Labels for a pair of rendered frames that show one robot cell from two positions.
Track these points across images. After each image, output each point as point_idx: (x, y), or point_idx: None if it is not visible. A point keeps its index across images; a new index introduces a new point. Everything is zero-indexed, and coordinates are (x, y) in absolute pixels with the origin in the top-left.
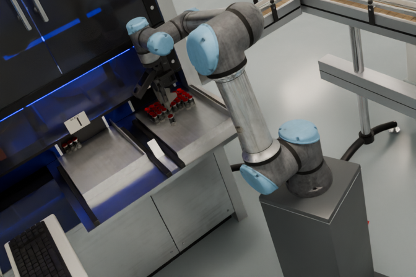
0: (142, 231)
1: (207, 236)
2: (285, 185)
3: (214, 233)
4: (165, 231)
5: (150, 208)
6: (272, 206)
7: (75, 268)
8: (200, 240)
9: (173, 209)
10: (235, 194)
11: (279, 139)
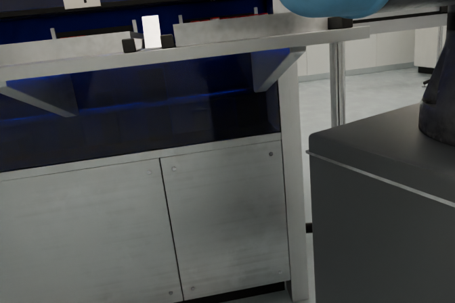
0: (135, 233)
1: (238, 301)
2: (416, 126)
3: (250, 301)
4: (170, 253)
5: (156, 201)
6: (346, 169)
7: None
8: (225, 302)
9: (192, 222)
10: (299, 251)
11: None
